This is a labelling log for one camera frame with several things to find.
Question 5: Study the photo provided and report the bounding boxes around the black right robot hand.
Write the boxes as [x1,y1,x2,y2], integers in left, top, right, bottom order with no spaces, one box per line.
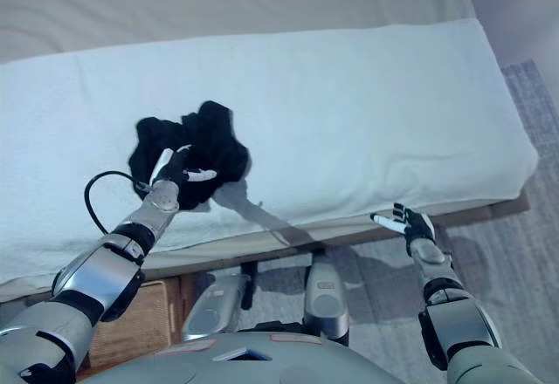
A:
[369,202,437,257]

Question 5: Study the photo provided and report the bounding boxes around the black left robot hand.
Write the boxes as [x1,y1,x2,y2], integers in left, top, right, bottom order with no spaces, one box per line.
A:
[148,143,218,189]

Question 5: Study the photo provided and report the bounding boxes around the black clothes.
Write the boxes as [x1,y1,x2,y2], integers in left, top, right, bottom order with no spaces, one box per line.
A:
[127,99,254,212]

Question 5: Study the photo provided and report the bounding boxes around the brown wicker basket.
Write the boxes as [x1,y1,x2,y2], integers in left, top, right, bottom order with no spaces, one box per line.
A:
[74,275,190,380]

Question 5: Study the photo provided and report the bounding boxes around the bed with beige sheet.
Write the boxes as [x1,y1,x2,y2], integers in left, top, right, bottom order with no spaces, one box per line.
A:
[0,0,487,303]

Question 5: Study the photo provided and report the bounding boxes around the silver right robot leg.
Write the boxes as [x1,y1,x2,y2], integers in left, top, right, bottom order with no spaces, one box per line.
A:
[302,251,351,348]

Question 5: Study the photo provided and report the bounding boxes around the silver robot leg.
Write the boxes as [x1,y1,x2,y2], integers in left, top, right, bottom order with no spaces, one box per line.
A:
[180,261,255,344]
[302,251,351,348]

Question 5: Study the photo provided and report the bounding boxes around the silver left robot leg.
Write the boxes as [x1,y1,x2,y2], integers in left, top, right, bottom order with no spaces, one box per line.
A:
[180,261,255,344]

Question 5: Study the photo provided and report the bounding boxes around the grey robot torso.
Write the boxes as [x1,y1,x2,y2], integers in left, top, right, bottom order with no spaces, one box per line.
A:
[81,328,395,384]

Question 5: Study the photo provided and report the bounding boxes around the brown bed frame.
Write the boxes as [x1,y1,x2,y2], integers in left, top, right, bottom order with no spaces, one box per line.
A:
[142,191,532,281]

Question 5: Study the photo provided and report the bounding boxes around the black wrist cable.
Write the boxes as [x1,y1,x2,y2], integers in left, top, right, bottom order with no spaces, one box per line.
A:
[83,170,152,236]

